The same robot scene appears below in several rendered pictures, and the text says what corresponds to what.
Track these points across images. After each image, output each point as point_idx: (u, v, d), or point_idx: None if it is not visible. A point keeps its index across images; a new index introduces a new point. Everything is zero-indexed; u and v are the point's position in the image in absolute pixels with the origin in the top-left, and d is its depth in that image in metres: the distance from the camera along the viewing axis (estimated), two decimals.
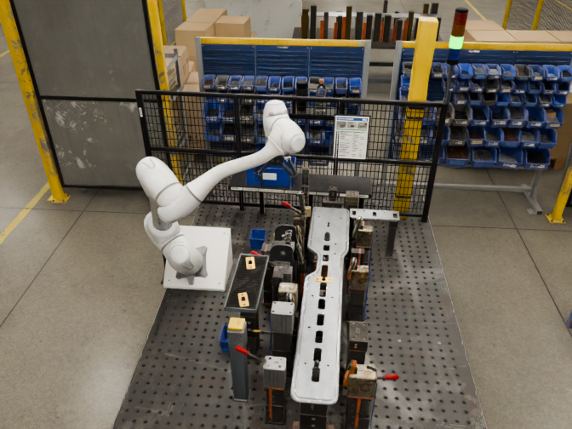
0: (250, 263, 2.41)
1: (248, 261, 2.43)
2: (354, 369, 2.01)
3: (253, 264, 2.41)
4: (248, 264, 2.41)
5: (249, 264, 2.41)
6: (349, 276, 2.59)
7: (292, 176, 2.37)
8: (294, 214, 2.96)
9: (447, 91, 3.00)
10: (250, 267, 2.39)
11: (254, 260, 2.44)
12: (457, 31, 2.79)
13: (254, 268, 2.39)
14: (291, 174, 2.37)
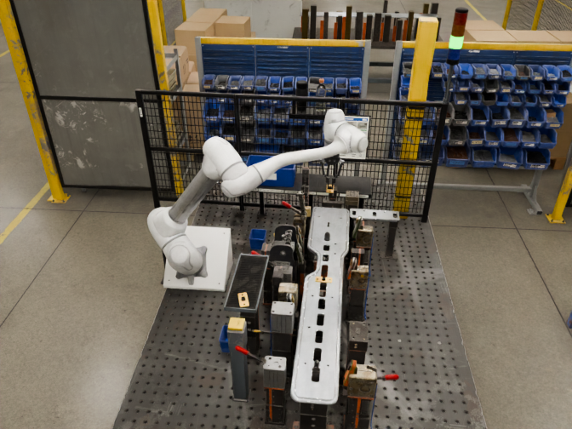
0: (330, 188, 2.81)
1: (328, 187, 2.83)
2: (354, 369, 2.01)
3: (332, 189, 2.81)
4: (328, 189, 2.81)
5: (329, 189, 2.81)
6: (349, 276, 2.59)
7: (334, 178, 2.76)
8: (294, 214, 2.96)
9: (447, 91, 3.00)
10: (329, 191, 2.79)
11: (334, 186, 2.83)
12: (457, 31, 2.79)
13: (333, 192, 2.79)
14: (335, 175, 2.76)
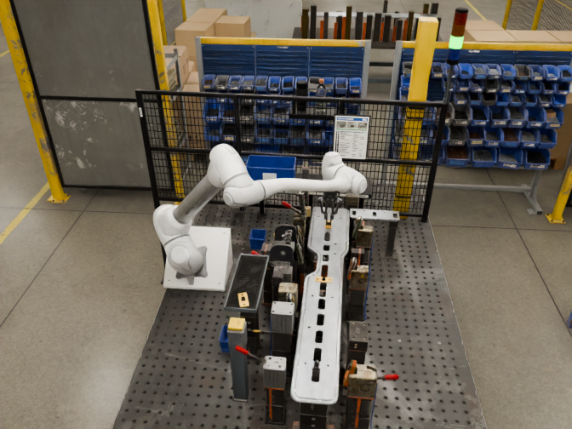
0: (328, 224, 2.93)
1: (327, 223, 2.95)
2: (354, 369, 2.01)
3: (330, 225, 2.93)
4: (327, 225, 2.94)
5: (328, 225, 2.94)
6: (349, 276, 2.59)
7: (333, 214, 2.88)
8: (294, 214, 2.96)
9: (447, 91, 3.00)
10: (328, 227, 2.91)
11: (332, 222, 2.96)
12: (457, 31, 2.79)
13: (331, 228, 2.91)
14: (334, 213, 2.88)
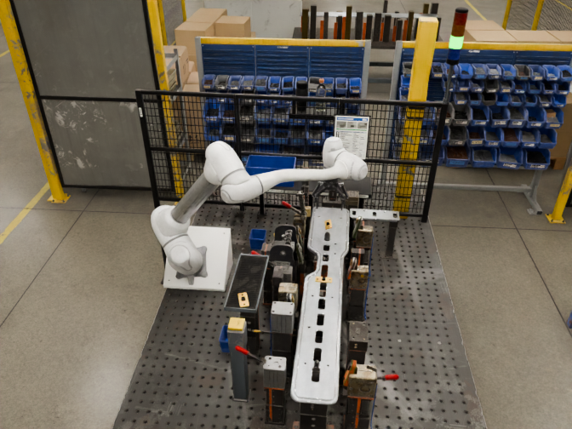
0: (328, 224, 2.93)
1: (326, 223, 2.95)
2: (354, 369, 2.01)
3: (330, 225, 2.93)
4: (327, 225, 2.94)
5: (328, 225, 2.94)
6: (349, 276, 2.59)
7: (344, 199, 2.82)
8: (294, 214, 2.96)
9: (447, 91, 3.00)
10: (328, 227, 2.91)
11: (330, 221, 2.96)
12: (457, 31, 2.79)
13: (332, 227, 2.91)
14: (343, 197, 2.82)
